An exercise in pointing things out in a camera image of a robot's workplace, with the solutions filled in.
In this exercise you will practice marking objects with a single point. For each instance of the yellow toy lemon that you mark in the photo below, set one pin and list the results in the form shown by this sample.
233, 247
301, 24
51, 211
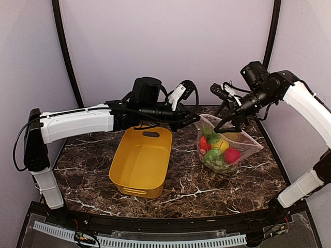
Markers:
223, 145

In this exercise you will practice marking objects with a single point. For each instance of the clear zip top bag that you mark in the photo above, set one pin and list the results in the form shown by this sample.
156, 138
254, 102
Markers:
241, 141

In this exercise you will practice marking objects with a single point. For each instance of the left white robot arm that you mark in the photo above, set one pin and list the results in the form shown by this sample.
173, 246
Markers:
44, 128

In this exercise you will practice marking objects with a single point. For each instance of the white slotted cable duct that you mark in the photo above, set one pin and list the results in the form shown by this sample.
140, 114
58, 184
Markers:
137, 239

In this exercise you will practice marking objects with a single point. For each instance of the left black frame post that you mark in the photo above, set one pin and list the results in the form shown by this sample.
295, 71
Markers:
65, 52

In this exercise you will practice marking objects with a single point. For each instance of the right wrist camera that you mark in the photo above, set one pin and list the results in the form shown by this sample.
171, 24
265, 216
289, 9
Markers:
254, 73

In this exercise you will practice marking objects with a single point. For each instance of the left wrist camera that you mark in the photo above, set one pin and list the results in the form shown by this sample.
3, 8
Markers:
146, 90

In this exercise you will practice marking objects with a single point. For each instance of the yellow plastic basket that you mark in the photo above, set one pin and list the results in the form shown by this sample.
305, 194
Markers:
140, 164

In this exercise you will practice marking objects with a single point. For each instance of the black front rail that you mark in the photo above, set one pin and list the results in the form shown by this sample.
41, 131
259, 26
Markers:
188, 216

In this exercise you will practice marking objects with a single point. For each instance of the orange toy carrot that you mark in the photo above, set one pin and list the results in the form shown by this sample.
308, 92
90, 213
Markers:
209, 139

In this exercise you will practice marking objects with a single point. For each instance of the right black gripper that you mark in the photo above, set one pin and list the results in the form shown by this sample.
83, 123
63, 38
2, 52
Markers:
237, 115

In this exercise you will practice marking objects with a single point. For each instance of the right black frame post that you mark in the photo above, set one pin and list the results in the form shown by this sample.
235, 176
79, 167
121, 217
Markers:
272, 33

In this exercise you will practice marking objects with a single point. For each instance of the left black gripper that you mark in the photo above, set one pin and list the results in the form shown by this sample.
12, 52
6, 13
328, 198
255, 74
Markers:
181, 120

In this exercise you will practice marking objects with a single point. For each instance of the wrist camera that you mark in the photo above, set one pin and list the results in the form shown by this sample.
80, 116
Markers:
146, 90
254, 73

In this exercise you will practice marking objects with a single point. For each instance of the red toy tomato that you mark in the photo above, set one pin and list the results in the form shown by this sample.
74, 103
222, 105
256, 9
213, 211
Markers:
231, 155

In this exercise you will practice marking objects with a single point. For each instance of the black frame post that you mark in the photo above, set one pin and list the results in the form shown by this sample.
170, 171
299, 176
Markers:
65, 52
272, 33

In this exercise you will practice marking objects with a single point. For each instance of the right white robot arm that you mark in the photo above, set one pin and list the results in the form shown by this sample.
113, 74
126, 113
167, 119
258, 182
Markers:
271, 88

